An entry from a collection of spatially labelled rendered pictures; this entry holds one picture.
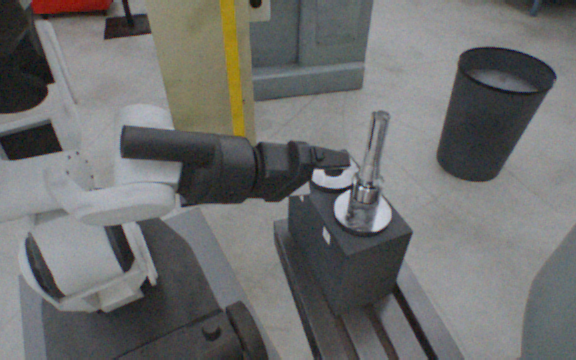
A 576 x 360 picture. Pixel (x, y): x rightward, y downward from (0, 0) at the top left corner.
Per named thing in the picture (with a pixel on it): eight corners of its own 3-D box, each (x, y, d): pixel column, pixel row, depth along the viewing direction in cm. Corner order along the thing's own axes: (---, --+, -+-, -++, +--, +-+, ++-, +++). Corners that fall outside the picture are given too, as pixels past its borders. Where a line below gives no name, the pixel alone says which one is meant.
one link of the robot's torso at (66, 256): (53, 281, 80) (-63, 45, 63) (139, 247, 86) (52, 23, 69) (47, 322, 66) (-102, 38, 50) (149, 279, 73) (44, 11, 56)
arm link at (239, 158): (275, 218, 59) (197, 218, 53) (266, 159, 63) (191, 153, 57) (322, 187, 49) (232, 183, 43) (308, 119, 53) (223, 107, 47)
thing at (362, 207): (342, 201, 64) (346, 176, 60) (368, 195, 65) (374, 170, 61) (355, 223, 61) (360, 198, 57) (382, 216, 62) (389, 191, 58)
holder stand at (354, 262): (334, 317, 71) (347, 250, 57) (286, 229, 86) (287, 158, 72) (392, 294, 74) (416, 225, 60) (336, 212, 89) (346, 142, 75)
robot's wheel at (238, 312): (228, 326, 125) (220, 294, 111) (242, 319, 127) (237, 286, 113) (255, 385, 112) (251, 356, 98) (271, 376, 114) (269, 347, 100)
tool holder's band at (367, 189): (346, 176, 60) (346, 172, 59) (374, 170, 61) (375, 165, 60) (360, 198, 57) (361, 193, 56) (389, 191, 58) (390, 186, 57)
